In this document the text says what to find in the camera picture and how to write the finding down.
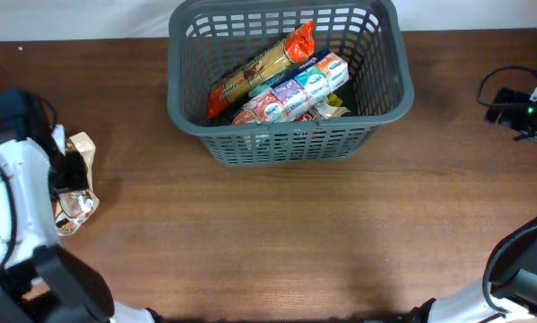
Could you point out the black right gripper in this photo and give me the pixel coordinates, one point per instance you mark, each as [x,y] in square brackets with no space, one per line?
[511,117]

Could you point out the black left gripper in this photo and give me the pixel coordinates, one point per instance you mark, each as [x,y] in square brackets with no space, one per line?
[79,175]

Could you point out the brown white cookie bag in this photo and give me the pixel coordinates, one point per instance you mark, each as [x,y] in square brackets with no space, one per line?
[75,208]

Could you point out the beige snack bag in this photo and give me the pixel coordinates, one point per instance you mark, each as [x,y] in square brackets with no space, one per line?
[331,107]

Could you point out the green Nescafe coffee bag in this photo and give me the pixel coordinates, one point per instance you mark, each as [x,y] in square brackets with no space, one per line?
[308,116]

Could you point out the Kleenex tissue multipack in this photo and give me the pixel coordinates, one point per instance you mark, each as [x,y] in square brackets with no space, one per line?
[303,88]

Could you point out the orange spaghetti packet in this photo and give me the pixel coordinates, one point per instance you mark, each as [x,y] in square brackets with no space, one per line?
[297,47]

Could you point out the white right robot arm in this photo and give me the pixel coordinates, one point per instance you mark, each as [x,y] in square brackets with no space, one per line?
[507,290]

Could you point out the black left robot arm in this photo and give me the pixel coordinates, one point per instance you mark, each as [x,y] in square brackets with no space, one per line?
[45,194]

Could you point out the grey plastic basket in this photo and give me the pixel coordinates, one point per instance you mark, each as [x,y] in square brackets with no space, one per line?
[208,39]

